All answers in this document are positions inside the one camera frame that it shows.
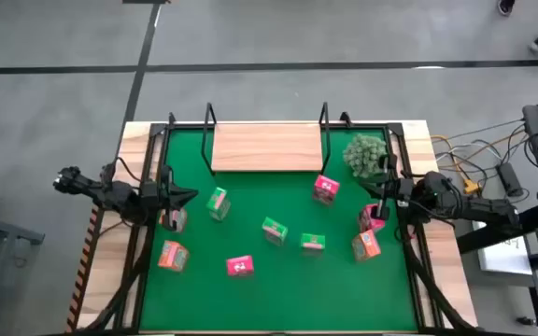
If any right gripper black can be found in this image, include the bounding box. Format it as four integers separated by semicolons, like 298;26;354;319
360;154;413;221

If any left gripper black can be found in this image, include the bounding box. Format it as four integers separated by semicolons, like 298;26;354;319
139;164;200;233

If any orange Mini Wheats cereal box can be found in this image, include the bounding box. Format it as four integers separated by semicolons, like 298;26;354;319
351;228;382;262
159;207;189;234
157;240;190;273

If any green Apple Jacks cereal box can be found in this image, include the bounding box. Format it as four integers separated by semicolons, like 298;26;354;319
262;216;290;246
300;232;326;256
205;186;232;221

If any red Froot Loops cereal box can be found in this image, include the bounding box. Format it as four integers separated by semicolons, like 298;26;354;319
357;203;387;234
312;175;341;206
225;254;255;278

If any wooden shelf board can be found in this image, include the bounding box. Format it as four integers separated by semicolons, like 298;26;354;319
211;121;324;173

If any small potted green plant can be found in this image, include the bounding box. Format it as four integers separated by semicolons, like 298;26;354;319
342;133;389;179

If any orange black striped strip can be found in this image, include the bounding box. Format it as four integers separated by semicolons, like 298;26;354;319
65;204;100;333

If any black diagonal metal bar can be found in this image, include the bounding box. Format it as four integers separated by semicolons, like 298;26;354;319
455;201;538;256

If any black power strip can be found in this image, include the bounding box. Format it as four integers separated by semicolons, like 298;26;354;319
496;161;525;198

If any green table mat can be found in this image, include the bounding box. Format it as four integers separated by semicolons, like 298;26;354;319
138;128;419;333

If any white paper sheet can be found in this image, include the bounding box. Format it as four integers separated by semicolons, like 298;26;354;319
471;215;535;276

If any black metal shelf bracket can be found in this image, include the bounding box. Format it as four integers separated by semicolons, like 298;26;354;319
319;101;333;176
201;102;218;177

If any black metal table frame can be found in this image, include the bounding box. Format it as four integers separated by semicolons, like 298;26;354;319
65;110;480;336

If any long grey floor cable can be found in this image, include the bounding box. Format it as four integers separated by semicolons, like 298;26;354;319
430;119;526;144

